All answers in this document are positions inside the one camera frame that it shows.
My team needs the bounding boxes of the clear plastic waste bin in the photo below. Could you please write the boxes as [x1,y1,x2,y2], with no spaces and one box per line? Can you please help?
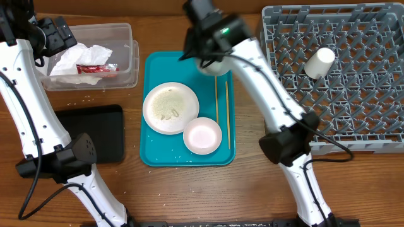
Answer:
[40,23,140,91]

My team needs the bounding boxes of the wooden chopstick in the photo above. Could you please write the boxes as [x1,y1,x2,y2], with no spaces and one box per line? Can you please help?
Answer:
[225,81,231,150]
[214,76,219,124]

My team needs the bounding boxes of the pale green cup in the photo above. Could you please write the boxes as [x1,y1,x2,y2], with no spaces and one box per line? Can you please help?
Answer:
[304,47,335,79]

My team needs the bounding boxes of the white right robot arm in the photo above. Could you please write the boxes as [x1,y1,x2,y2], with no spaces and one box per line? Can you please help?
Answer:
[181,0,359,226]

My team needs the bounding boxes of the small pink bowl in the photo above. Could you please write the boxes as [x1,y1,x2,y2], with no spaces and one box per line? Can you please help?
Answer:
[183,117,222,155]

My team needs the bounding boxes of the crumpled white tissue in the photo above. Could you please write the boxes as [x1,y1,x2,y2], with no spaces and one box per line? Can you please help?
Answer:
[50,43,113,85]

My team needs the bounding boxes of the red snack wrapper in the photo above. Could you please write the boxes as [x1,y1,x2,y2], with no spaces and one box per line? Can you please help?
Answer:
[76,64,119,78]

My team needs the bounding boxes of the large white plate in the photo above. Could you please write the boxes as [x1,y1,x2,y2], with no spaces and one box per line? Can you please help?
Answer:
[143,82,199,135]

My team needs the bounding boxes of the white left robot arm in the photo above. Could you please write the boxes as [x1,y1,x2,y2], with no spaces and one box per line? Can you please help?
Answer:
[1,8,137,226]

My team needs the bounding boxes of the grey bowl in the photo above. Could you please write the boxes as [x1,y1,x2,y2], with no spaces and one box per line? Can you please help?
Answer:
[195,58,230,76]

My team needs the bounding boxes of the teal serving tray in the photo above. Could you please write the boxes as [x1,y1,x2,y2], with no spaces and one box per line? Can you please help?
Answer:
[140,51,236,167]

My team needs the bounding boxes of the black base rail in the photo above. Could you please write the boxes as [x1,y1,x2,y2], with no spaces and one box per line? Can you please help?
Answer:
[138,219,302,227]

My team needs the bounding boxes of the black tray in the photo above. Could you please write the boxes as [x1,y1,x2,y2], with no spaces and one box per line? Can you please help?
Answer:
[56,104,126,163]

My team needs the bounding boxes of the grey dishwasher rack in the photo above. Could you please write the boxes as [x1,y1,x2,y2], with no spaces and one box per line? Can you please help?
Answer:
[258,3,403,153]

